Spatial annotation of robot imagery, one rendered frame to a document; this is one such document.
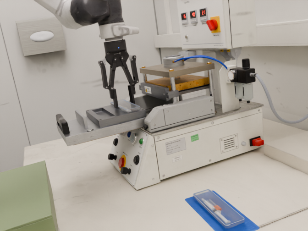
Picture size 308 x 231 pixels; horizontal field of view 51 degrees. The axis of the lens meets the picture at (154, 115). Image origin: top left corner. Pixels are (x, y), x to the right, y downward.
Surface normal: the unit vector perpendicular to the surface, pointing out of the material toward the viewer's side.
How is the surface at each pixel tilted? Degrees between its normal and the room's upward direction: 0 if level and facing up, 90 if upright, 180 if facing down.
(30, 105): 90
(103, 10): 88
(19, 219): 3
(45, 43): 90
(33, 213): 3
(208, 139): 90
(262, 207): 0
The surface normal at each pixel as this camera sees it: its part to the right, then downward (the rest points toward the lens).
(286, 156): -0.92, 0.22
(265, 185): -0.14, -0.96
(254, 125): 0.40, 0.18
